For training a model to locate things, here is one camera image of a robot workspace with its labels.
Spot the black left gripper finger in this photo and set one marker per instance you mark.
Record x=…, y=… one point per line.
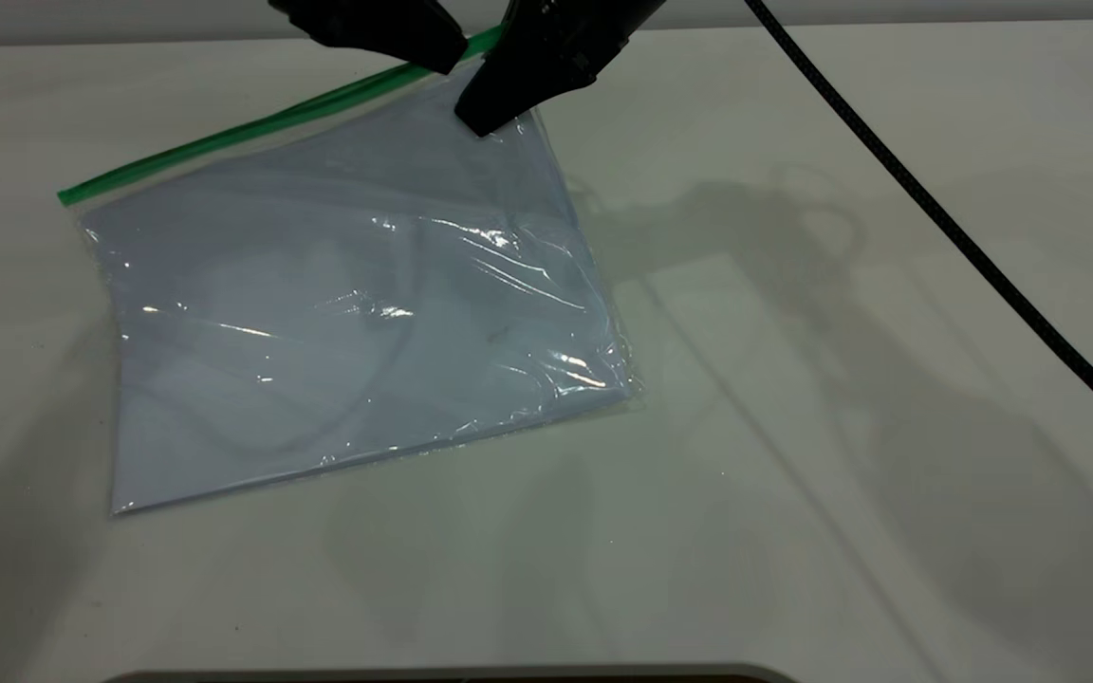
x=385, y=28

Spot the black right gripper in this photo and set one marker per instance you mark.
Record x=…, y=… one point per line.
x=584, y=24

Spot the clear zip bag green zipper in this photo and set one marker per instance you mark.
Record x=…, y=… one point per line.
x=224, y=138

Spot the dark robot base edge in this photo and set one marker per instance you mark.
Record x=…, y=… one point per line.
x=452, y=675

